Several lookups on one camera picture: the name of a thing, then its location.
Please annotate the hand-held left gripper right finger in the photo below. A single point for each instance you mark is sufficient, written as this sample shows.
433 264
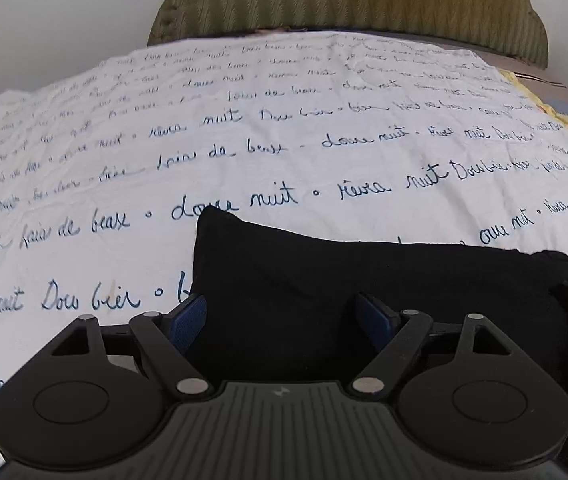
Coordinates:
373 321

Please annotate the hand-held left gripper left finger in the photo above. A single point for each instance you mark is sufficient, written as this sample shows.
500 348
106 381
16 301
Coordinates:
189 321

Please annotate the black pants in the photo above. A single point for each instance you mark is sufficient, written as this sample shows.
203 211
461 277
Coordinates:
289 280

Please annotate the white script-printed blanket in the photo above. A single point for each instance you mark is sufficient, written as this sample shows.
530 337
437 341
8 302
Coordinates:
264 150

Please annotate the olive upholstered headboard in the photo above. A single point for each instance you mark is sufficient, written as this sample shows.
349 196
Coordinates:
339 0

